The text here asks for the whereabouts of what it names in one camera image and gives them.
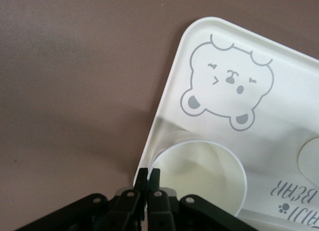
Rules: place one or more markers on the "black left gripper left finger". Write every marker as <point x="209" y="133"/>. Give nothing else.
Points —
<point x="119" y="211"/>

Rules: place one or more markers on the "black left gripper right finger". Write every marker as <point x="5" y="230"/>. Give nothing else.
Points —
<point x="162" y="211"/>

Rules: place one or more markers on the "cream tray with bear print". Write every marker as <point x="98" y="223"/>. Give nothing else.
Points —
<point x="274" y="116"/>

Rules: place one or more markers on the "brown table mat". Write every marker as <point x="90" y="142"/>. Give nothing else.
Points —
<point x="74" y="66"/>

